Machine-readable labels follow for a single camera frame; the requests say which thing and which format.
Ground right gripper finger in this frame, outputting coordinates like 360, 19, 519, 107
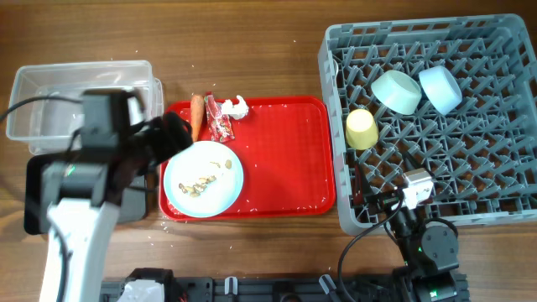
401, 151, 430, 173
353, 163, 372, 206

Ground yellow cup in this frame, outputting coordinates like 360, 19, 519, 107
346, 109, 378, 150

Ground green bowl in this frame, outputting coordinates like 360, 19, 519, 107
371, 70, 422, 115

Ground light blue bowl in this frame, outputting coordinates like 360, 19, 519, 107
419, 65, 462, 115

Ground white tissue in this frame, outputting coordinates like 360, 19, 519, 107
221, 95, 249, 120

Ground white plastic spoon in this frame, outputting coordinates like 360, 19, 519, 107
332, 59, 339, 78

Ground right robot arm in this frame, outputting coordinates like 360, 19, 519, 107
353, 152, 459, 276

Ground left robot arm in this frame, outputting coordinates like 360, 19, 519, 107
39, 89, 193, 301

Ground grey dishwasher rack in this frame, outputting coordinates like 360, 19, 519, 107
318, 14, 536, 236

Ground orange carrot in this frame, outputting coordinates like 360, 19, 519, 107
190, 95, 206, 142

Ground light blue plate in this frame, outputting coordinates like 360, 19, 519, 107
161, 141, 244, 218

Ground peanut scraps on plate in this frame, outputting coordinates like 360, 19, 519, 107
178, 159, 232, 197

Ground red snack wrapper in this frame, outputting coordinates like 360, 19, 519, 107
204, 91, 235, 143

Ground black tray bin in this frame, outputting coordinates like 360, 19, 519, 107
23, 153, 148, 235

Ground red serving tray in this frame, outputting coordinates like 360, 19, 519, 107
159, 95, 337, 221

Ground clear plastic bin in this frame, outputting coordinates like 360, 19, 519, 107
6, 60, 164, 154

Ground right black cable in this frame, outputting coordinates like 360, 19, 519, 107
337, 205, 404, 302

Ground black cable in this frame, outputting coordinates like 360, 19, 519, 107
337, 205, 404, 302
0, 95, 85, 302

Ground left black cable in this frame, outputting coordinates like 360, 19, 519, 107
0, 95, 85, 302

